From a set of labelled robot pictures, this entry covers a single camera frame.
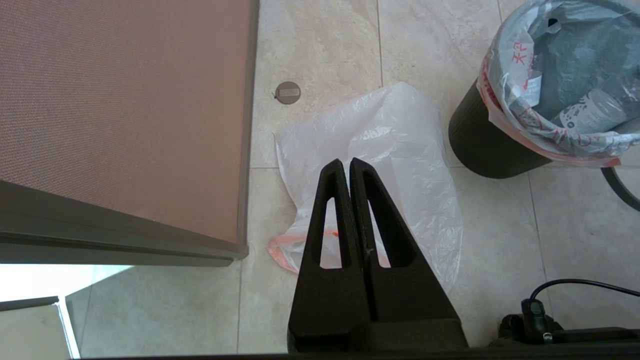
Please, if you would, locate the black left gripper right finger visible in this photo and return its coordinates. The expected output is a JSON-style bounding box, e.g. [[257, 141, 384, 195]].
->
[[349, 157, 469, 352]]

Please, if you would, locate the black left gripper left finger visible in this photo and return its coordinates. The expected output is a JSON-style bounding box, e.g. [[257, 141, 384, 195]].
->
[[287, 159, 371, 352]]

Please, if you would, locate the grey plastic bin ring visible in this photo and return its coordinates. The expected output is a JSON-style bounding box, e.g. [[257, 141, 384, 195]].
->
[[601, 166, 640, 212]]

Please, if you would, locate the white red bag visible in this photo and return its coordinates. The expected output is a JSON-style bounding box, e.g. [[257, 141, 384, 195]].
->
[[477, 0, 640, 168]]

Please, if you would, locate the white plastic bag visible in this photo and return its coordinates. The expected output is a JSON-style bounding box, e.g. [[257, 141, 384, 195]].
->
[[267, 81, 463, 296]]

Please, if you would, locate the black round trash bin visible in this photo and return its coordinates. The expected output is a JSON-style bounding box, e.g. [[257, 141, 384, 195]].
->
[[448, 77, 556, 180]]

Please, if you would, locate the black robot chassis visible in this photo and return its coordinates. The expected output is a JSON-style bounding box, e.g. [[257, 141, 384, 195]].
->
[[497, 312, 640, 351]]

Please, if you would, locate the round brown floor cap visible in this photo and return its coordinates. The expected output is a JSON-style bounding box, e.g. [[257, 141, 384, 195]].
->
[[275, 81, 302, 105]]

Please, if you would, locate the labelled clear plastic bottle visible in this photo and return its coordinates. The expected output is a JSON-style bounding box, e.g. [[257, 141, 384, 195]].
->
[[522, 67, 546, 108]]

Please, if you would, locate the crumpled clear plastic bottle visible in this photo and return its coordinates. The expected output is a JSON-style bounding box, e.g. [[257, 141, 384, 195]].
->
[[559, 89, 629, 135]]

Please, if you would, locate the pink brown partition panel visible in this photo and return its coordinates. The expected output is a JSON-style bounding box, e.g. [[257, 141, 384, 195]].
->
[[0, 0, 260, 267]]

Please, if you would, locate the thin black plugged cable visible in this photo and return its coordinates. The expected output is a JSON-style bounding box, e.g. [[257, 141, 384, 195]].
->
[[520, 279, 640, 345]]

